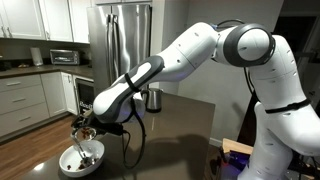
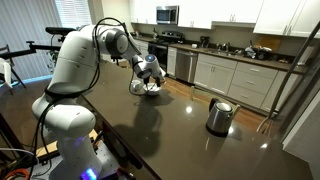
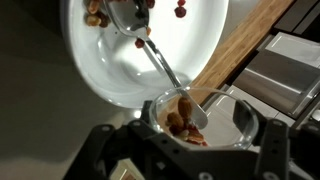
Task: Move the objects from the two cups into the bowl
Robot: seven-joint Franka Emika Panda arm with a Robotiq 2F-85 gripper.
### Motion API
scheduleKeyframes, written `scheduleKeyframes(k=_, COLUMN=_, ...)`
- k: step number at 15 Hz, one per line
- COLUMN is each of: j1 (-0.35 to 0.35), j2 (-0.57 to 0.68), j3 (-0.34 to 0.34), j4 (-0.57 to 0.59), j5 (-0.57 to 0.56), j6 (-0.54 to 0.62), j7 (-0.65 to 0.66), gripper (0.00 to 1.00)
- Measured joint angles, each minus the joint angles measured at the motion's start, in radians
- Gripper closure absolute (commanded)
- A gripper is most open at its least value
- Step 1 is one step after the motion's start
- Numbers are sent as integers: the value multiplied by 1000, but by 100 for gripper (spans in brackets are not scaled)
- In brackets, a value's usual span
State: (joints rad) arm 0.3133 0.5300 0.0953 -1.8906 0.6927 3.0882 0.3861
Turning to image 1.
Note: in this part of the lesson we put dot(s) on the white paper towel roll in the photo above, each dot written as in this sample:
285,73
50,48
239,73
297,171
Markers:
36,56

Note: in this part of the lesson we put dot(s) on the white drawer base cabinet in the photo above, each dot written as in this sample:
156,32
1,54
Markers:
20,100

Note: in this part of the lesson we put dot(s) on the brown nut pile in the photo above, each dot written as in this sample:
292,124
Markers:
85,132

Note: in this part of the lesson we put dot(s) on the dark red dried fruit pieces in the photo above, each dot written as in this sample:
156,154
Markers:
81,165

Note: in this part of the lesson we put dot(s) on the metal spoon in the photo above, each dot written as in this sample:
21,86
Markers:
81,151

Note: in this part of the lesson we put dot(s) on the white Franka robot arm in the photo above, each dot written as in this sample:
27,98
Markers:
283,83

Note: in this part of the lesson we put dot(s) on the silver toaster oven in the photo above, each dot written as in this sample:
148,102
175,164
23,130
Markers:
65,57

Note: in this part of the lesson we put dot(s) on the white two-door base cabinet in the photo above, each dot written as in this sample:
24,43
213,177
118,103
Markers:
55,93

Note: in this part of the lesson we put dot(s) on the steel pot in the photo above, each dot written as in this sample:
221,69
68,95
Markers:
154,100

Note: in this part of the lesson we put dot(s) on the white ceramic bowl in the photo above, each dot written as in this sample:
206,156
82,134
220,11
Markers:
66,160

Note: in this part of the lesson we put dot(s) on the white wall cabinets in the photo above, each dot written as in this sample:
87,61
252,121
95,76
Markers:
33,16

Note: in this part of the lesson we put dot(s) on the stainless steel refrigerator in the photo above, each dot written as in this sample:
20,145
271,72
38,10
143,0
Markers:
120,40

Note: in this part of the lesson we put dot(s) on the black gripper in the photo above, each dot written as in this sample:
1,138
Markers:
106,128

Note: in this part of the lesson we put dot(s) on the wooden board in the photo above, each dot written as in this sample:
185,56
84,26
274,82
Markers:
233,146

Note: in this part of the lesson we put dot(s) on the black beverage cooler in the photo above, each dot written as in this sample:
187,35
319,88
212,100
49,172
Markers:
86,96

